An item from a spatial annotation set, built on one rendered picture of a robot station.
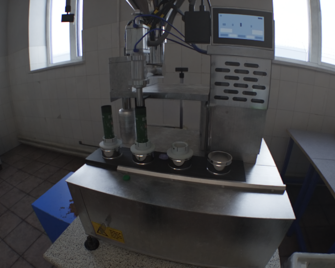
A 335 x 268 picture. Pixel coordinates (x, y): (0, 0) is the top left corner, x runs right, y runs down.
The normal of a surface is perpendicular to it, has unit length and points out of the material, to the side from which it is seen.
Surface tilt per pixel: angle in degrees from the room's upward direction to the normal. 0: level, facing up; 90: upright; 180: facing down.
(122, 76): 90
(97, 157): 0
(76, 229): 0
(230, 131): 90
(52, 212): 0
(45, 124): 90
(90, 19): 90
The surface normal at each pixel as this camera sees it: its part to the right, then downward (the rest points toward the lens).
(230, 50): -0.27, 0.36
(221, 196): -0.01, -0.93
